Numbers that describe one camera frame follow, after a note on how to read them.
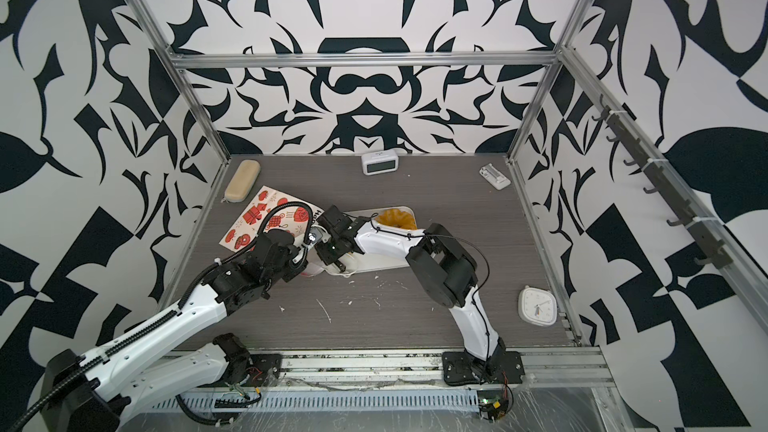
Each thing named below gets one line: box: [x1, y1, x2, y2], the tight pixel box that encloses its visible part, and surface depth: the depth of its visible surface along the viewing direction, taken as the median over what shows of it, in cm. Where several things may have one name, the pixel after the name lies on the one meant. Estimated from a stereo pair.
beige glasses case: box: [224, 159, 261, 203], surface depth 110 cm
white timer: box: [518, 285, 558, 327], surface depth 83 cm
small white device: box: [479, 163, 512, 191], surface depth 116 cm
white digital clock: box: [361, 149, 399, 176], surface depth 114 cm
